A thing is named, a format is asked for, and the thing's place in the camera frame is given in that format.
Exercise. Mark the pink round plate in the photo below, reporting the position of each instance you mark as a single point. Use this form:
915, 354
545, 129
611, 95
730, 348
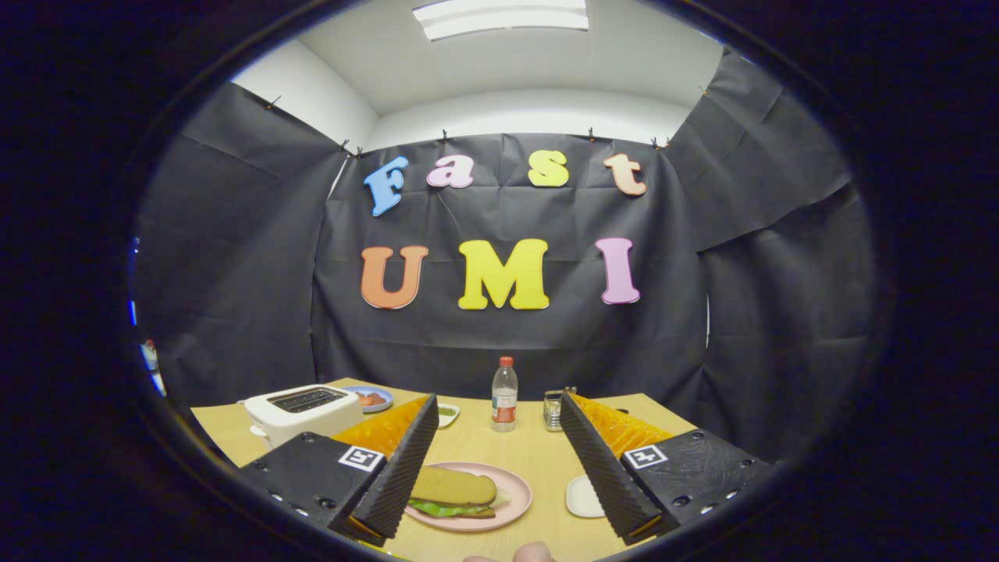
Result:
515, 492

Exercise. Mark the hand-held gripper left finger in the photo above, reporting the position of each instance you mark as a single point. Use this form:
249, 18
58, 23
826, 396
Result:
404, 468

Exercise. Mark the ceiling light panel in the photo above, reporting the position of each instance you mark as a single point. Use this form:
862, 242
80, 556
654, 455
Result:
499, 16

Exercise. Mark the white toaster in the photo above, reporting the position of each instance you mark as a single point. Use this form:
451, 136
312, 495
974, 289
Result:
304, 417

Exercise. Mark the white square plate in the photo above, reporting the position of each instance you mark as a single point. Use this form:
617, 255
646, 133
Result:
581, 496

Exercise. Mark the clear red-capped water bottle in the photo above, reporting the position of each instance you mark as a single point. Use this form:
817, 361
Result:
505, 398

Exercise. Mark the black backdrop cloth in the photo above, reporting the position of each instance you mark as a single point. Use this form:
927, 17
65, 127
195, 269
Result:
507, 343

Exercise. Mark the red food slices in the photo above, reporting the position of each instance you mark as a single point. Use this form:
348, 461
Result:
370, 399

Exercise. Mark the green lettuce leaf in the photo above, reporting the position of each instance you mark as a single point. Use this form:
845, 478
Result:
437, 508

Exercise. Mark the small blue plate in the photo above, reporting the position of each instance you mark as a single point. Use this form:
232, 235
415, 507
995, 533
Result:
384, 404

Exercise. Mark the white divided condiment tray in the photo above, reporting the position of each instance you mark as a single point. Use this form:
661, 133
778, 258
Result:
448, 414

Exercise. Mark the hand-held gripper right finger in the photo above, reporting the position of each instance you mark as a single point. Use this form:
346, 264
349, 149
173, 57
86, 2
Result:
601, 476

